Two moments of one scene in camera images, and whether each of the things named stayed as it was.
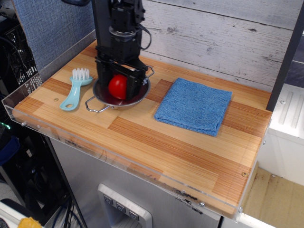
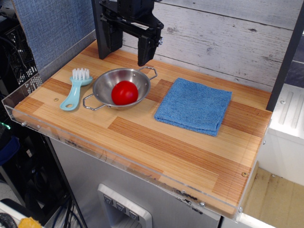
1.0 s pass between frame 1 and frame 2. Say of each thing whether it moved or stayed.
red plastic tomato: moved
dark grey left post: stayed
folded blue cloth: stayed
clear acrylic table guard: stayed
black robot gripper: moved
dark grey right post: stayed
